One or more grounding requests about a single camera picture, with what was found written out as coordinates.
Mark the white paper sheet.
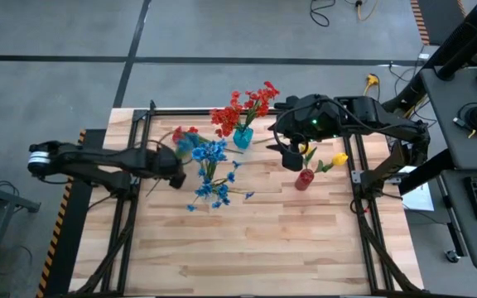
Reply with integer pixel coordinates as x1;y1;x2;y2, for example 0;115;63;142
401;181;436;213

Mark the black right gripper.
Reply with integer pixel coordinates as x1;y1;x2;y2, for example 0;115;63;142
266;94;343;172

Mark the yellow plug with cable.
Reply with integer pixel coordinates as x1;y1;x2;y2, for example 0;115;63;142
357;73;379;107

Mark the orange black striped strip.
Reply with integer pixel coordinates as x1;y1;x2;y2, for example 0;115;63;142
410;0;431;46

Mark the black floor cable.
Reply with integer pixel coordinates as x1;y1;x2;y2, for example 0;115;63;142
308;0;337;28

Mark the teal glass vase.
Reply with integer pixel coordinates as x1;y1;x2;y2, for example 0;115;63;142
233;126;254;150

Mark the black desk leg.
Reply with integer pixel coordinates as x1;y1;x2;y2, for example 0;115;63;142
397;148;457;196

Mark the red ribbed glass vase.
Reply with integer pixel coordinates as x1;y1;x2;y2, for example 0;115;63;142
294;167;316;192

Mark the yellow floor cable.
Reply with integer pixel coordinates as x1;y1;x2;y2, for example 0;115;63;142
354;0;379;22

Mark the black tower fan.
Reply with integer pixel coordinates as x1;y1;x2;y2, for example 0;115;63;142
383;0;477;121

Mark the black hazard-striped floor mat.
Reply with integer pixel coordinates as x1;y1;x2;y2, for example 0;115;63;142
35;128;108;298

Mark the black aluminium table frame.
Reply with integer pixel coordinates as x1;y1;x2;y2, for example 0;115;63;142
72;99;422;298

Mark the clear faceted glass vase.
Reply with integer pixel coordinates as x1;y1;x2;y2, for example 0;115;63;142
199;175;227;204

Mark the grey metal side table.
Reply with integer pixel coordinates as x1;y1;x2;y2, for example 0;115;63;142
0;165;41;298

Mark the blue artificial flower sprig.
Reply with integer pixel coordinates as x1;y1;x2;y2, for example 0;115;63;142
191;138;229;190
186;160;255;212
146;132;201;197

